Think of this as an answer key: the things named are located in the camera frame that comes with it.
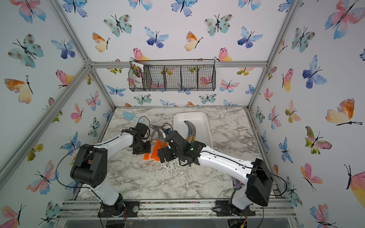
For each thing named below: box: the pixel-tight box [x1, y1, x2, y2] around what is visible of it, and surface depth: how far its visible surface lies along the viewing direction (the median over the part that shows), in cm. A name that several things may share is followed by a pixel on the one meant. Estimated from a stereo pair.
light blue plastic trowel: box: [122, 112, 145, 123], surface depth 117 cm
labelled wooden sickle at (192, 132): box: [183, 120, 197, 144], surface depth 109 cm
